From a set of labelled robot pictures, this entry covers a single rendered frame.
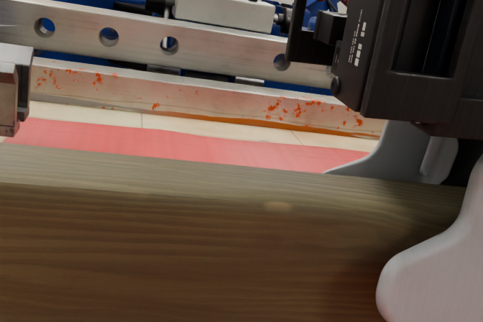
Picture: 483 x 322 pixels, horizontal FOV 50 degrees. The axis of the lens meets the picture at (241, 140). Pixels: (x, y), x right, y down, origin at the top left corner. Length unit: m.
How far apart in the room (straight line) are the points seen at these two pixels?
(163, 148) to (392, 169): 0.29
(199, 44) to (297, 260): 0.47
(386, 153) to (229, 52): 0.43
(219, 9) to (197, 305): 0.53
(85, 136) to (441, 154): 0.33
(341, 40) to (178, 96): 0.40
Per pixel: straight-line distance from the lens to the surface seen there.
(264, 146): 0.51
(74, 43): 0.61
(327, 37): 0.16
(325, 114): 0.59
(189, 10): 0.66
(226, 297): 0.16
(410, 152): 0.20
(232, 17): 0.66
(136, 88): 0.54
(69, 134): 0.47
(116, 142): 0.46
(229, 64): 0.62
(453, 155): 0.20
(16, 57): 0.42
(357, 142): 0.59
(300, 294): 0.16
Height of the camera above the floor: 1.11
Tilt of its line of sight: 18 degrees down
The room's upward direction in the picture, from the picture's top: 11 degrees clockwise
